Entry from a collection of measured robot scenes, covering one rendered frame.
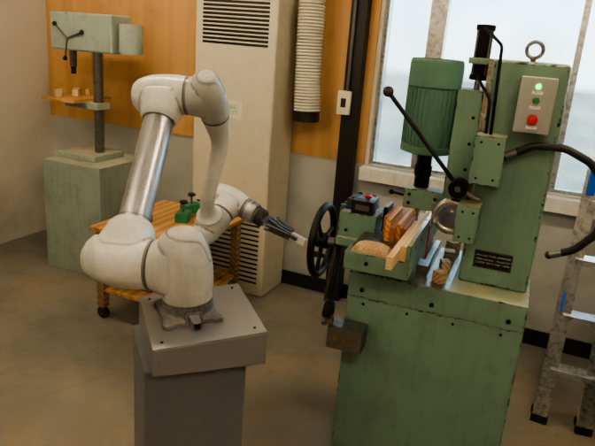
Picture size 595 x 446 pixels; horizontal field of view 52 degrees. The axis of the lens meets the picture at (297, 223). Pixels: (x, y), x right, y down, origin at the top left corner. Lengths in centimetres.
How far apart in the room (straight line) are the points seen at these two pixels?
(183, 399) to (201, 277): 37
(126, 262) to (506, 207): 118
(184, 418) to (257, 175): 190
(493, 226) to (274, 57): 178
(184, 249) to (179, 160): 243
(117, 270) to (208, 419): 53
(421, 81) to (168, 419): 130
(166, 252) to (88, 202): 216
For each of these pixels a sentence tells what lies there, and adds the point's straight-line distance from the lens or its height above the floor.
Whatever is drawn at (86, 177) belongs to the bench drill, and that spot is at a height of 64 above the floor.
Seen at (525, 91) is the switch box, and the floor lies 144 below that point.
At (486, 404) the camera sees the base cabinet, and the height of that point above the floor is 43.
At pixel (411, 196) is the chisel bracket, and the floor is 104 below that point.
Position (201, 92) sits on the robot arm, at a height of 134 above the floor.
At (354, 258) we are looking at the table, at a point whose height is 88.
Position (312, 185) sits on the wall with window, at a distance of 370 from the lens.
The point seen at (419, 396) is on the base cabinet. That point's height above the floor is 40.
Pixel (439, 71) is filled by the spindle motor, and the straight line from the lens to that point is 201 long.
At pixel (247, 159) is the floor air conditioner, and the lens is 353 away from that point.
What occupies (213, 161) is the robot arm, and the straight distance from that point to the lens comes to 227.
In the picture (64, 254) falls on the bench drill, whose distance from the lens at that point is 415.
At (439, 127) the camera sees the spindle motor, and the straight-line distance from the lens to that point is 204.
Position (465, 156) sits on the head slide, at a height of 121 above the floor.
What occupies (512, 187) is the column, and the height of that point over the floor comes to 114.
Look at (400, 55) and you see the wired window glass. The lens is 353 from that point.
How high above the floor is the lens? 154
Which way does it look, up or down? 17 degrees down
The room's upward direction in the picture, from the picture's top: 4 degrees clockwise
